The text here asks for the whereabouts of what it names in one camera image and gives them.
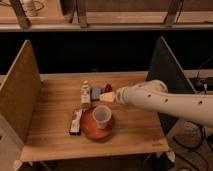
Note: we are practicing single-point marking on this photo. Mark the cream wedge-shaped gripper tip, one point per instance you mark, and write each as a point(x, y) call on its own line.
point(108, 97)

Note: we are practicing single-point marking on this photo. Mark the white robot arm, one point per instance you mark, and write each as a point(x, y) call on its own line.
point(154, 96)

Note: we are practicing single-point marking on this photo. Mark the dark red oval object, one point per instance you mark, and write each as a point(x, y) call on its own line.
point(108, 88)

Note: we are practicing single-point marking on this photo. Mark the blue grey sponge block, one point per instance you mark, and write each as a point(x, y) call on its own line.
point(95, 93)

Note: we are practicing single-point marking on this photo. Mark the translucent plastic cup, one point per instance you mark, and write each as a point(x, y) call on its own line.
point(102, 115)

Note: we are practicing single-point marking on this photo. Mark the small white bottle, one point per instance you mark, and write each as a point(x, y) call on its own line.
point(85, 95)

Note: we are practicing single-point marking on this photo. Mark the orange round bowl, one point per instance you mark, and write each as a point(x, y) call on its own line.
point(90, 129)

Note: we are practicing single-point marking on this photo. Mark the right dark side panel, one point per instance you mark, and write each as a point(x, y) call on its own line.
point(165, 67)

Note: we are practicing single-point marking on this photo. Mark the left wooden side panel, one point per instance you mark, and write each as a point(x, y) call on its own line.
point(18, 93)

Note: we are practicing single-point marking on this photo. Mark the wooden shelf rail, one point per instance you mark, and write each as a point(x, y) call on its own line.
point(105, 15)

